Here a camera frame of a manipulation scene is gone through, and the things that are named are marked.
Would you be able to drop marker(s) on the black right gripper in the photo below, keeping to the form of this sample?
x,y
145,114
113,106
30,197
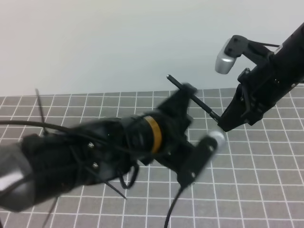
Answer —
x,y
276,74

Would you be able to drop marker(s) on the black pen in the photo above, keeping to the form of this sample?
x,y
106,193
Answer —
x,y
192,91

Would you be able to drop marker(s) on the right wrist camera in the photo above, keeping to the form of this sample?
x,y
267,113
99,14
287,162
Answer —
x,y
232,49

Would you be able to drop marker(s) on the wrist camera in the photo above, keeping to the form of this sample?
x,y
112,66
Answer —
x,y
232,49
199,156

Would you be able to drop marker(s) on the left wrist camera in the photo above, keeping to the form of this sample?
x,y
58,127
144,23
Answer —
x,y
199,156

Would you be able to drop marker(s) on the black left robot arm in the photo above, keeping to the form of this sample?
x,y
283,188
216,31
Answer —
x,y
38,168

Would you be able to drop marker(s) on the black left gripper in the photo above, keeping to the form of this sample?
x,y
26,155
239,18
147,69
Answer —
x,y
166,141

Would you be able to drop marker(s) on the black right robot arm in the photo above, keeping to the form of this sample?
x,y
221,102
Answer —
x,y
276,73

